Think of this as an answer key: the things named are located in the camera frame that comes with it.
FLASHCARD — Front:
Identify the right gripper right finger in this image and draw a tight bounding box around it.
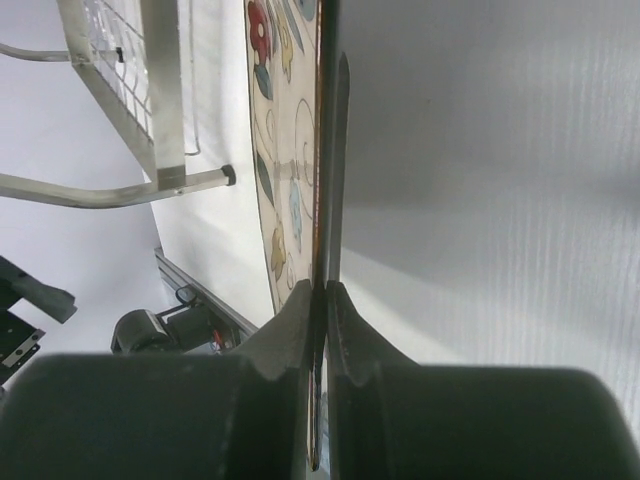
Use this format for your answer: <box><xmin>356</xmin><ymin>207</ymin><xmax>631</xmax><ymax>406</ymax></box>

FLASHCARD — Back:
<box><xmin>327</xmin><ymin>282</ymin><xmax>639</xmax><ymax>479</ymax></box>

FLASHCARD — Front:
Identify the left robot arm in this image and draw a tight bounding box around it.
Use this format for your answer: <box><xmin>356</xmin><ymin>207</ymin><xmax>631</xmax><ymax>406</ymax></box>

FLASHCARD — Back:
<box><xmin>1</xmin><ymin>257</ymin><xmax>77</xmax><ymax>397</ymax></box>

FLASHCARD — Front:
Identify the aluminium mounting rail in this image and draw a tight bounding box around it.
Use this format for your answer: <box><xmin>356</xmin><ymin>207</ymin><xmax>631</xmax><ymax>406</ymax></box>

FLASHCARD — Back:
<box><xmin>154</xmin><ymin>247</ymin><xmax>258</xmax><ymax>354</ymax></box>

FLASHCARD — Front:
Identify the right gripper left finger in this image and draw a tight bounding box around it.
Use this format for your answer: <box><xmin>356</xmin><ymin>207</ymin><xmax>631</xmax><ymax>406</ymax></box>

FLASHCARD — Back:
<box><xmin>1</xmin><ymin>280</ymin><xmax>313</xmax><ymax>479</ymax></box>

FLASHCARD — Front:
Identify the steel two-tier dish rack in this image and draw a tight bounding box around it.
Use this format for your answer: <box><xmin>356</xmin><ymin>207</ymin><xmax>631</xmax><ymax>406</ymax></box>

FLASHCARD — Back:
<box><xmin>1</xmin><ymin>1</ymin><xmax>236</xmax><ymax>209</ymax></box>

